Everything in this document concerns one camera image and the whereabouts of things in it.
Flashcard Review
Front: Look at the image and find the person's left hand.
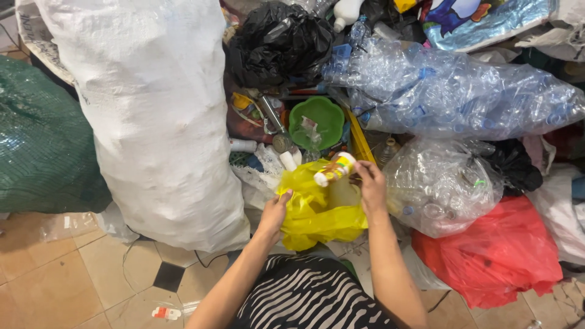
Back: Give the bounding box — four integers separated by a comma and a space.
257, 189, 293, 242

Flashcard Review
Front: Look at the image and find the person's right hand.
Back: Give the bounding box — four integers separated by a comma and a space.
352, 160, 388, 215

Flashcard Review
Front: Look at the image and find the white bottle with colourful label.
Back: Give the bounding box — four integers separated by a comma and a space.
314, 152, 356, 188

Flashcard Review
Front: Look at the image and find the yellow plastic bag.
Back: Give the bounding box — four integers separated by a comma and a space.
275, 158, 369, 252

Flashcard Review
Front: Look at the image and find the brownish clear plastic bottle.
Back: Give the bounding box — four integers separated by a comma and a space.
376, 137, 403, 170

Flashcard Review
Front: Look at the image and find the green plastic bowl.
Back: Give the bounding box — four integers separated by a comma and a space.
288, 96, 345, 152

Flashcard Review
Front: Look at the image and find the small white plastic tube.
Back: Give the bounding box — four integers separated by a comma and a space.
279, 151, 299, 172

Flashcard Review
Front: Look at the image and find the clear bag of crushed plastics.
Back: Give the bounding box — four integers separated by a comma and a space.
383, 136, 504, 239

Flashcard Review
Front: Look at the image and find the white lace cloth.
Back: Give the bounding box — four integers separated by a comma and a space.
231, 143, 285, 193

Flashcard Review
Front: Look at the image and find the metal tube with round cap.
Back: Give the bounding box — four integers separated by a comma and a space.
260, 94, 293, 154

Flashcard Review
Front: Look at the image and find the white cylindrical container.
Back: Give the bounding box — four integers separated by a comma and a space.
229, 138, 258, 154

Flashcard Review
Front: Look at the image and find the clear bag of plastic bottles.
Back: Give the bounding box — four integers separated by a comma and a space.
322, 37, 585, 141

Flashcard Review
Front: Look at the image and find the person's striped clothing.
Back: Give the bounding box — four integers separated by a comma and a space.
229, 254, 398, 329

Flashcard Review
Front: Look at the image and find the red plastic bag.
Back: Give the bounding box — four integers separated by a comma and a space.
411, 196, 564, 310

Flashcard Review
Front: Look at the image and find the small black plastic bag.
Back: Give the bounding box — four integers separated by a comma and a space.
480, 139, 544, 196

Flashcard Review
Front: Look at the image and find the white plastic bottle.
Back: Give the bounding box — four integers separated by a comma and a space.
333, 0, 366, 34

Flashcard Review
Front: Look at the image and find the colourful printed foil bag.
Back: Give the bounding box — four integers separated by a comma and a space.
420, 0, 556, 53

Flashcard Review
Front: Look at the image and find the white plastic bag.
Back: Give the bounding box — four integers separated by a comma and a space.
526, 164, 585, 267

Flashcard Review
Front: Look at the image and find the large white woven sack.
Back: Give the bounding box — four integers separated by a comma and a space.
34, 0, 251, 253

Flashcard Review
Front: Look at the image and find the red and white wrapper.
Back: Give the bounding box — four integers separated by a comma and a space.
151, 306, 183, 320

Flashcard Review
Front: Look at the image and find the clear plastic sheet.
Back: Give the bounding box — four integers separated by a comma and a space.
39, 212, 99, 242

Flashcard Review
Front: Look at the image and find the green mesh sack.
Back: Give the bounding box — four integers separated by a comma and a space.
0, 55, 113, 214

